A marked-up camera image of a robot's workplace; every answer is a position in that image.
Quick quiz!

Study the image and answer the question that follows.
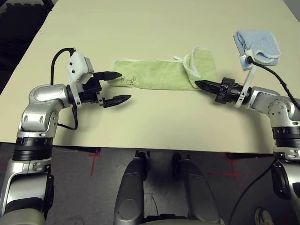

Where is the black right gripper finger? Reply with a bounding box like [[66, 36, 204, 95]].
[[195, 79, 222, 89], [196, 82, 221, 95]]

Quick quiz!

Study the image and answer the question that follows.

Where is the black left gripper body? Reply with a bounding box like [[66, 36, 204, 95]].
[[78, 78, 104, 108]]

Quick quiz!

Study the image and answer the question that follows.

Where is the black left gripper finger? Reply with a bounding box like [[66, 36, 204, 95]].
[[103, 95, 132, 109], [93, 70, 123, 82]]

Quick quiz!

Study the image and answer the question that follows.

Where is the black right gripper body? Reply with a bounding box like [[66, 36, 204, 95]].
[[214, 78, 245, 104]]

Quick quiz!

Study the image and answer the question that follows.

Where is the green terry towel white trim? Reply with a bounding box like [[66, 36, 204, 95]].
[[112, 46, 218, 91]]

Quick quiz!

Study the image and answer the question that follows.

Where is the light blue folded towel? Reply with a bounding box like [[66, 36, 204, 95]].
[[233, 29, 281, 66]]

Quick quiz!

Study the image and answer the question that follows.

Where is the grey robot left leg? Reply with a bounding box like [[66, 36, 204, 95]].
[[113, 151, 148, 225]]

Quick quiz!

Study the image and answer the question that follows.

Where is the grey robot leg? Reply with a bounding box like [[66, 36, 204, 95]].
[[172, 152, 222, 225], [113, 151, 148, 225]]

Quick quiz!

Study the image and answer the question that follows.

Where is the black foam floor mat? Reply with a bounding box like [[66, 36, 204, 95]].
[[0, 0, 56, 94]]

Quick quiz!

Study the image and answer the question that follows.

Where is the grey robot right leg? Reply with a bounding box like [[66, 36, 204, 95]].
[[172, 152, 222, 225]]

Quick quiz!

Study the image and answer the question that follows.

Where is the beige robot torso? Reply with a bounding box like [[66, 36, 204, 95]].
[[140, 212, 225, 225]]

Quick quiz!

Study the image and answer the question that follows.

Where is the grey bystander shoe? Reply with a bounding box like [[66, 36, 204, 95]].
[[254, 206, 275, 225]]

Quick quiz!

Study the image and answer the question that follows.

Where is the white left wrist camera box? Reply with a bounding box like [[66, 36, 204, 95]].
[[65, 50, 95, 108]]

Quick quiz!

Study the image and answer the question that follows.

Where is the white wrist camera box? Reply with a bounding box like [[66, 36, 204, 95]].
[[65, 50, 95, 108], [234, 50, 258, 109]]

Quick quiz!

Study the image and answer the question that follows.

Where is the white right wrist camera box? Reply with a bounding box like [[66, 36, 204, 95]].
[[234, 50, 258, 109]]

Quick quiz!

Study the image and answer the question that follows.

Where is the black left wrist camera cable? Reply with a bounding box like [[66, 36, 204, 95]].
[[50, 47, 79, 131]]

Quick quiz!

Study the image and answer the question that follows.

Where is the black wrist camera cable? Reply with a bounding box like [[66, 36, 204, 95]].
[[50, 47, 79, 131], [228, 56, 300, 225]]

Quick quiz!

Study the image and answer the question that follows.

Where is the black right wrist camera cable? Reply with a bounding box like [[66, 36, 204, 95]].
[[228, 56, 300, 225]]

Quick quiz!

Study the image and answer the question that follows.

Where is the black metal table frame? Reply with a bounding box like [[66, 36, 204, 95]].
[[42, 0, 54, 12]]

